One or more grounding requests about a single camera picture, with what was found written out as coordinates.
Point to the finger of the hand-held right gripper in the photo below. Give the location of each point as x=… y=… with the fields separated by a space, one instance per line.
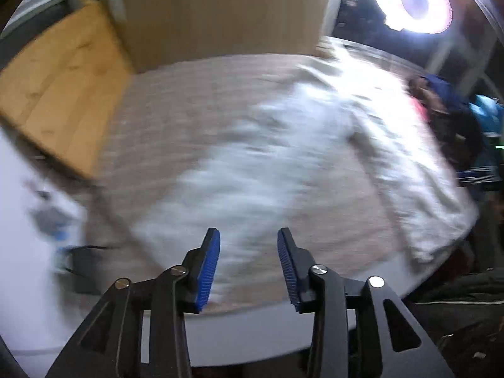
x=478 y=177

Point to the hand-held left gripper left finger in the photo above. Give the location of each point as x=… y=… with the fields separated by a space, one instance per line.
x=206 y=271

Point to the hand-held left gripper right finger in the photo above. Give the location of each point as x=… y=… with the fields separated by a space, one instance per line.
x=287 y=271

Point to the white shirt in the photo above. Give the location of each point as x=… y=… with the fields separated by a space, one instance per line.
x=275 y=145

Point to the pile of dark clothes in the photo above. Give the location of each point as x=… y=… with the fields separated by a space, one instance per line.
x=445 y=126

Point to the pink cloth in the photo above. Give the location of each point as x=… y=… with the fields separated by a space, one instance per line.
x=417 y=108

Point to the grey power adapter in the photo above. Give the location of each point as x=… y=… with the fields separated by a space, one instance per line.
x=84 y=267

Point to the person's black jacket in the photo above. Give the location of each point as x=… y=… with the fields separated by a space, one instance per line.
x=453 y=315

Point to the small white device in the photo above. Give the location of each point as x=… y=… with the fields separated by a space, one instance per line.
x=47 y=216

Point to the beige plaid table cloth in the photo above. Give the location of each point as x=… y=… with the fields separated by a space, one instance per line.
x=165 y=106

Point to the pine wood board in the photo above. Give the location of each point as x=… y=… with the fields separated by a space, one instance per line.
x=59 y=86

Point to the light wooden wall panel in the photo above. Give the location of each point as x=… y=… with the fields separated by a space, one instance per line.
x=220 y=12

